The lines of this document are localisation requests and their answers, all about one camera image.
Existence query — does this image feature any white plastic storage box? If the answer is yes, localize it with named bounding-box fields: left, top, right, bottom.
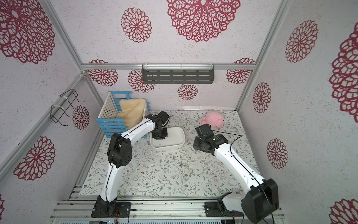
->
left=150, top=127, right=186, bottom=150

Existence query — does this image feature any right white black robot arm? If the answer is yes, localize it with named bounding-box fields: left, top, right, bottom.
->
left=193, top=134, right=279, bottom=224

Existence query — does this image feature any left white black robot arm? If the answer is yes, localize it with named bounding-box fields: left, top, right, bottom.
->
left=98, top=111, right=170, bottom=206

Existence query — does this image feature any pink plush toy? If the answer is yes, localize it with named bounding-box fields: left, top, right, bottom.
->
left=200, top=111, right=224, bottom=128

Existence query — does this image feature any cream fluffy cloth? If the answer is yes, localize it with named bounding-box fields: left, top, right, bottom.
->
left=116, top=99, right=146, bottom=129

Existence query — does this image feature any blue white slatted crate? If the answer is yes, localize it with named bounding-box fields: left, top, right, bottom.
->
left=97, top=91, right=149, bottom=138

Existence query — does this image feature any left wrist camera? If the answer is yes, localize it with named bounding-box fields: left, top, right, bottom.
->
left=157, top=111, right=170, bottom=127

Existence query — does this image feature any grey wall shelf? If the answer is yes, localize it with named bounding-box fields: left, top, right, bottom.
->
left=142, top=64, right=214, bottom=85

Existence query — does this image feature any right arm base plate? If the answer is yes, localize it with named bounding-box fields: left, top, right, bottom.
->
left=204, top=201, right=244, bottom=217

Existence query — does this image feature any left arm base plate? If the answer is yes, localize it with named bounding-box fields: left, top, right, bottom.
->
left=91, top=202, right=132, bottom=218

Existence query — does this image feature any black wire wall rack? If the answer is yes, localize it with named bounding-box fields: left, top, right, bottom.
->
left=49, top=88, right=84, bottom=127

